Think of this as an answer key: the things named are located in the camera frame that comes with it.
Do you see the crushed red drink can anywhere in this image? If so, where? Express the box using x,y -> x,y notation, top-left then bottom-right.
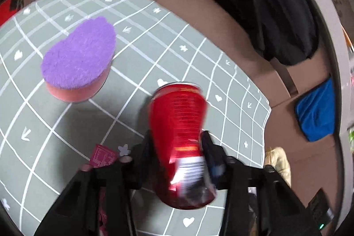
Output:
148,82 -> 217,210

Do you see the green checked mat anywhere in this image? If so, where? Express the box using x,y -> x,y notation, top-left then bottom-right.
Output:
0,0 -> 272,236

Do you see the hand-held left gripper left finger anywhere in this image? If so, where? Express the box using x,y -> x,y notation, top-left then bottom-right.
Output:
35,131 -> 159,236

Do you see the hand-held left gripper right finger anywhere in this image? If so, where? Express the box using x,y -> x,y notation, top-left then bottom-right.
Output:
200,130 -> 323,236

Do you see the small red packet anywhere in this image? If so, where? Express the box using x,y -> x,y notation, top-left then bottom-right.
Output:
90,144 -> 117,169

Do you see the pale yellow crumpled bag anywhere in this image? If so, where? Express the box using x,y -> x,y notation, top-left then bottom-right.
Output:
263,147 -> 292,189

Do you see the black cloth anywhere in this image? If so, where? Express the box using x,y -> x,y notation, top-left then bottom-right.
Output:
191,0 -> 318,66

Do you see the purple and pink sponge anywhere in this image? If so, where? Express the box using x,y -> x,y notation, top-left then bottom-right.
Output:
40,16 -> 117,103

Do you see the blue cloth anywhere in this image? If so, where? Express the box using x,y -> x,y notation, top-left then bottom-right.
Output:
294,77 -> 336,142

